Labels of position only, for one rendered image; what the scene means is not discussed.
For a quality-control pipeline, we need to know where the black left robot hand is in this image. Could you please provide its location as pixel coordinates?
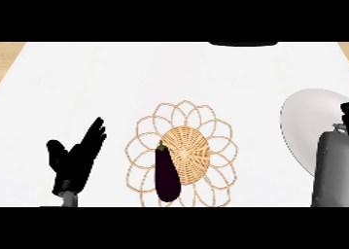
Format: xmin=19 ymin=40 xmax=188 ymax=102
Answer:
xmin=44 ymin=116 xmax=108 ymax=197

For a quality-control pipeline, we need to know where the white round plate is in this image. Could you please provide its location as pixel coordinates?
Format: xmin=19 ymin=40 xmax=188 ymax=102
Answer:
xmin=278 ymin=88 xmax=349 ymax=176

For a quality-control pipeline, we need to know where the woven wicker flower placemat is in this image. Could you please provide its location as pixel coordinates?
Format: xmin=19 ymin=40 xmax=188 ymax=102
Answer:
xmin=124 ymin=99 xmax=239 ymax=208

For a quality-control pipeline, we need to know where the dark purple eggplant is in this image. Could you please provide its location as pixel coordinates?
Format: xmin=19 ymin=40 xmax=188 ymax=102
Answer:
xmin=154 ymin=139 xmax=182 ymax=203

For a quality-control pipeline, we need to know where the dark appliance edge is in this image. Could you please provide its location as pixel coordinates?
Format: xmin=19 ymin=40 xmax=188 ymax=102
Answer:
xmin=207 ymin=41 xmax=278 ymax=48

